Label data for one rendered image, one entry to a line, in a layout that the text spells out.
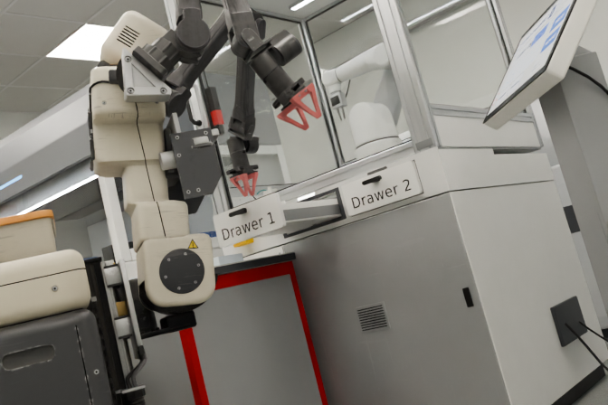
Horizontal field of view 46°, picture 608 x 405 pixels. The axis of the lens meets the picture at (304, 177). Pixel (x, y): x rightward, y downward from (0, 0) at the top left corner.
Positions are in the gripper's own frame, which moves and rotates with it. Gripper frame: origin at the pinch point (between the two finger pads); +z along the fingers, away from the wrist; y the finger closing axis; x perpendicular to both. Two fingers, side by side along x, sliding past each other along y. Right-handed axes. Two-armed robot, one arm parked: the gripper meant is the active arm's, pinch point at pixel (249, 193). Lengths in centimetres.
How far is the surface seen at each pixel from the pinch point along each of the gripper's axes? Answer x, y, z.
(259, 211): -13.0, -12.1, 8.3
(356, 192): -29.2, 19.8, 9.3
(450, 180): -62, 23, 15
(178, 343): 8, -38, 41
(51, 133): 103, 1, -56
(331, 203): -19.4, 18.0, 10.7
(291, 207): -19.3, -3.6, 9.6
